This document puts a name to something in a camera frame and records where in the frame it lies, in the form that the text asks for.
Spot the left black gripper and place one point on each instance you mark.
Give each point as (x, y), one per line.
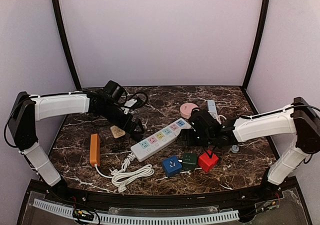
(129, 124)

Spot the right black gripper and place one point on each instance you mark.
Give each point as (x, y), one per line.
(189, 135)

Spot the beige cube socket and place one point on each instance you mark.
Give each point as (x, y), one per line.
(117, 132)

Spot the red cube socket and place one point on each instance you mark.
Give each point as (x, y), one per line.
(207, 161)

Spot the dark green cube socket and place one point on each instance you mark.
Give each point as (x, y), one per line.
(189, 161)

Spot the white power strip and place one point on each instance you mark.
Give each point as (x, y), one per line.
(159, 140)

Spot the blue cube socket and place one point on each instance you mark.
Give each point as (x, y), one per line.
(171, 166)

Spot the orange power strip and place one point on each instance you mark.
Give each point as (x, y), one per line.
(94, 157)

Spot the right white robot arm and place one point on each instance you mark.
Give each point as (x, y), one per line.
(298, 118)

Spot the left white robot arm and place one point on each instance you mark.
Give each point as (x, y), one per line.
(31, 114)

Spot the pink plug adapter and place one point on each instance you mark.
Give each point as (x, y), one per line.
(186, 109)

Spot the grey blue power strip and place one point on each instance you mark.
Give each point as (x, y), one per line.
(211, 107)

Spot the small circuit board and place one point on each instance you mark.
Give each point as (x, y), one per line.
(82, 215)

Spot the white slotted cable duct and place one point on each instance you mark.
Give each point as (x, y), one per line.
(115, 219)

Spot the left black frame post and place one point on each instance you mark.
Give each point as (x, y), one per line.
(65, 43)

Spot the black frame post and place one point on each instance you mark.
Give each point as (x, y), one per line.
(65, 43)
(256, 43)

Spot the right black frame post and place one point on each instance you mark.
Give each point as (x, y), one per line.
(256, 43)

